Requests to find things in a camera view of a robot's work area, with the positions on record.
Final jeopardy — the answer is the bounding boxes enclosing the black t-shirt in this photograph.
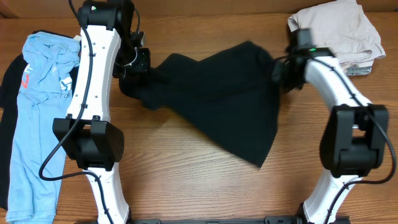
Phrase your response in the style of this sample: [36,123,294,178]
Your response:
[119,41,280,167]

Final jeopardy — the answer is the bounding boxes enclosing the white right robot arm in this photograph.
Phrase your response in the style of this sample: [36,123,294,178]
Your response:
[264,29,397,224]

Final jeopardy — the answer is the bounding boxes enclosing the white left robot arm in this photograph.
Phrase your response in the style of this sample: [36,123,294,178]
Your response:
[52,0,150,223]

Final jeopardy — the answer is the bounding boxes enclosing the folded beige trousers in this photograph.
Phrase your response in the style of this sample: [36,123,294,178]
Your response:
[288,0,386,69]

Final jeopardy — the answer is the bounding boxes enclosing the folded denim jeans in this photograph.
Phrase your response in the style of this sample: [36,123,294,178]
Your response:
[345,66,372,76]

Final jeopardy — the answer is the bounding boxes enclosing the light blue t-shirt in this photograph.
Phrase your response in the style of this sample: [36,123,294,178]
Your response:
[6,32,80,223]

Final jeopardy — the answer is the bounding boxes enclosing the black garment with logo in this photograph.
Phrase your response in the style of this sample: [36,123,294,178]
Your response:
[0,29,78,210]

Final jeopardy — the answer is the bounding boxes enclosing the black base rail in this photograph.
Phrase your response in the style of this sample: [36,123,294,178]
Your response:
[132,214,351,224]

